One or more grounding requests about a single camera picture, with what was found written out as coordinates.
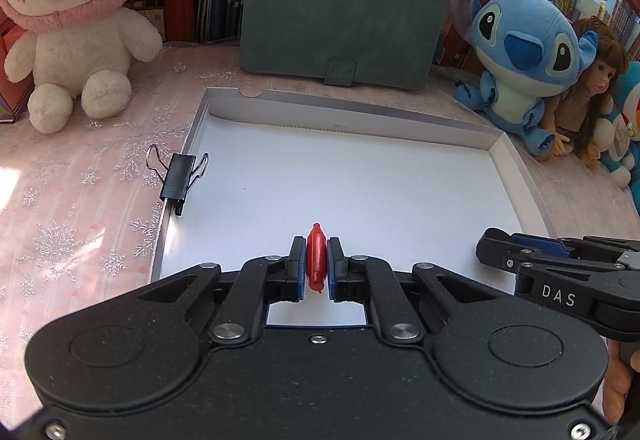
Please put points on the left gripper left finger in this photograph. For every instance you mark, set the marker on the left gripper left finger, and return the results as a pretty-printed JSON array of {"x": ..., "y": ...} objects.
[{"x": 275, "y": 279}]

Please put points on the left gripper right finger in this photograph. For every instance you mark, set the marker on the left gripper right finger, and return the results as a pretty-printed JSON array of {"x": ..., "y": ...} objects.
[{"x": 356, "y": 278}]

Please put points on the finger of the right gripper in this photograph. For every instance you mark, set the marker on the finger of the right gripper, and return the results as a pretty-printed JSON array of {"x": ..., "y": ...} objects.
[
  {"x": 599, "y": 248},
  {"x": 505, "y": 255}
]

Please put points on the red crayon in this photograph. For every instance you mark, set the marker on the red crayon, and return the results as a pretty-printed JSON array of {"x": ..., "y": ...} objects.
[{"x": 316, "y": 259}]

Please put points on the operator hand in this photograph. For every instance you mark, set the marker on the operator hand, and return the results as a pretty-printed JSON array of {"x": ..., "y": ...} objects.
[{"x": 617, "y": 381}]

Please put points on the blue Doraemon plush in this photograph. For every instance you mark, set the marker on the blue Doraemon plush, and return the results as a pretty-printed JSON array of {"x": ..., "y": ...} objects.
[{"x": 617, "y": 132}]

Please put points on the white cardboard box tray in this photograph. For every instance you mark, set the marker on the white cardboard box tray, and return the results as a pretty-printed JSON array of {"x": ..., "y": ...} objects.
[{"x": 401, "y": 186}]

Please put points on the brown haired baby doll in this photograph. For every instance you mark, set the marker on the brown haired baby doll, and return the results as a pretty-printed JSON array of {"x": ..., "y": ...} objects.
[{"x": 576, "y": 114}]

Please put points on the black binder clip on edge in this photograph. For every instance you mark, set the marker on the black binder clip on edge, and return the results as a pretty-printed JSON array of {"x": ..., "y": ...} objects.
[{"x": 177, "y": 177}]

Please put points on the blue Stitch plush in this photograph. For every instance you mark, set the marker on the blue Stitch plush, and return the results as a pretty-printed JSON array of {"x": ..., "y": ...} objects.
[{"x": 530, "y": 52}]

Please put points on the green suede notebook case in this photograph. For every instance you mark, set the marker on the green suede notebook case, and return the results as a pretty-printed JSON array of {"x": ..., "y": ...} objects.
[{"x": 345, "y": 10}]

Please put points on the pink white bunny plush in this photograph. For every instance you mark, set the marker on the pink white bunny plush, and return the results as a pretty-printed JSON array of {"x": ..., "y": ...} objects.
[{"x": 77, "y": 51}]

